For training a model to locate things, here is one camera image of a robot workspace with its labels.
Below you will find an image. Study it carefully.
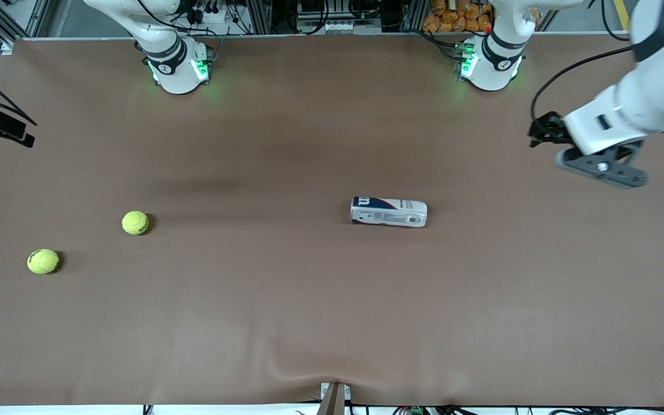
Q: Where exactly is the yellow-green tennis ball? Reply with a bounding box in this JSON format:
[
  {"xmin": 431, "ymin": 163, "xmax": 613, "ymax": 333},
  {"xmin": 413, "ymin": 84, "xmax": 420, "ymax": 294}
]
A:
[
  {"xmin": 122, "ymin": 210, "xmax": 149, "ymax": 236},
  {"xmin": 27, "ymin": 248, "xmax": 60, "ymax": 275}
]

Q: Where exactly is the white tennis ball can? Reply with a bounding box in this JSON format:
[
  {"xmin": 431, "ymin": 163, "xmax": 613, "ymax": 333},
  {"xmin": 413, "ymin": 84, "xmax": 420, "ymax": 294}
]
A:
[{"xmin": 350, "ymin": 196, "xmax": 428, "ymax": 228}]

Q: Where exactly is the orange packaged goods pile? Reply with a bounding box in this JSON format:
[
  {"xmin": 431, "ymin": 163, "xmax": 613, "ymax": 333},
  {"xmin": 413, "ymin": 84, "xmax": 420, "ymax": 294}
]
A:
[{"xmin": 422, "ymin": 0, "xmax": 494, "ymax": 33}]

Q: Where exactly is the white terminal block strip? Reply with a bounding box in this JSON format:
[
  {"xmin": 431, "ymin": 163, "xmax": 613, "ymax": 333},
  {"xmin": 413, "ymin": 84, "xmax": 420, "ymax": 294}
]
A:
[{"xmin": 318, "ymin": 19, "xmax": 383, "ymax": 34}]

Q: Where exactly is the white power strip with plugs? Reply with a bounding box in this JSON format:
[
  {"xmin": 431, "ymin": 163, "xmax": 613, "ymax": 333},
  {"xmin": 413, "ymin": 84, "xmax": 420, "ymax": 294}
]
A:
[{"xmin": 182, "ymin": 2, "xmax": 232, "ymax": 27}]

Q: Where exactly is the brown table cover mat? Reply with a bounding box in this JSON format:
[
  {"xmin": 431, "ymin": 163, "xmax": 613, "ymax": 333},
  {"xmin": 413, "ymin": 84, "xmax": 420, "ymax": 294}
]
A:
[{"xmin": 0, "ymin": 32, "xmax": 664, "ymax": 407}]

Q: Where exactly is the grey metal table clamp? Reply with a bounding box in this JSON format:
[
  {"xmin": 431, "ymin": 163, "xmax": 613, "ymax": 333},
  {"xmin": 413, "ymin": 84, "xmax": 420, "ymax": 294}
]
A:
[{"xmin": 316, "ymin": 382, "xmax": 352, "ymax": 415}]

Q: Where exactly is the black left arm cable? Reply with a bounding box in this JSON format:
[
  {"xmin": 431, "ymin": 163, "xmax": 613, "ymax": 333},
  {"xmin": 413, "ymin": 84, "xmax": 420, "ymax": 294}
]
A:
[{"xmin": 530, "ymin": 45, "xmax": 636, "ymax": 123}]

